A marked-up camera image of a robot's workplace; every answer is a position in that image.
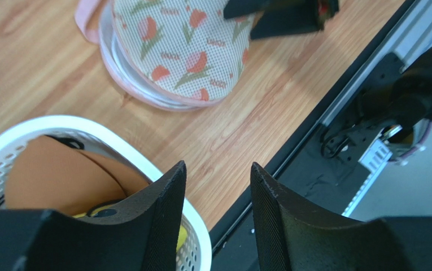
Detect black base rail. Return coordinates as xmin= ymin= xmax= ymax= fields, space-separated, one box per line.
xmin=210 ymin=1 xmax=413 ymax=270

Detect orange bra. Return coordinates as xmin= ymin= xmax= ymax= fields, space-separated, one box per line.
xmin=4 ymin=135 xmax=149 ymax=216

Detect aluminium frame rails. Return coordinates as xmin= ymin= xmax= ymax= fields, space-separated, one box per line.
xmin=322 ymin=1 xmax=432 ymax=220

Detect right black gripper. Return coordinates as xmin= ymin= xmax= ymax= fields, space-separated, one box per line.
xmin=223 ymin=0 xmax=340 ymax=40

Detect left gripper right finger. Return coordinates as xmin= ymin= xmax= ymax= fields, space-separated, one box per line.
xmin=250 ymin=163 xmax=432 ymax=270

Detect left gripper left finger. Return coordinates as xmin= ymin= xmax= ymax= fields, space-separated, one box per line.
xmin=0 ymin=161 xmax=186 ymax=270

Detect white plastic laundry basket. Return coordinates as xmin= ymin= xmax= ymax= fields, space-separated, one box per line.
xmin=0 ymin=115 xmax=213 ymax=271

